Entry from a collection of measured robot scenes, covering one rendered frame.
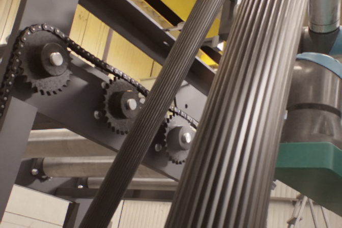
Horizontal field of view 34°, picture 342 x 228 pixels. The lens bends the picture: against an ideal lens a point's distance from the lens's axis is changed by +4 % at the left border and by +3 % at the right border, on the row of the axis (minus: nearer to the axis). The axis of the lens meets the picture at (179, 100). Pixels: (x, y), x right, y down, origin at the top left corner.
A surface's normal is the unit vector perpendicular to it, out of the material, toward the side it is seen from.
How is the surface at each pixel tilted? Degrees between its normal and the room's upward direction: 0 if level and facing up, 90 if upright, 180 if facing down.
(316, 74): 90
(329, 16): 144
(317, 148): 90
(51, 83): 90
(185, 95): 90
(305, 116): 73
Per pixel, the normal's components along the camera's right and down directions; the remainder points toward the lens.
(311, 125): -0.17, -0.64
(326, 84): 0.14, -0.32
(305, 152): -0.61, -0.37
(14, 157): 0.81, -0.07
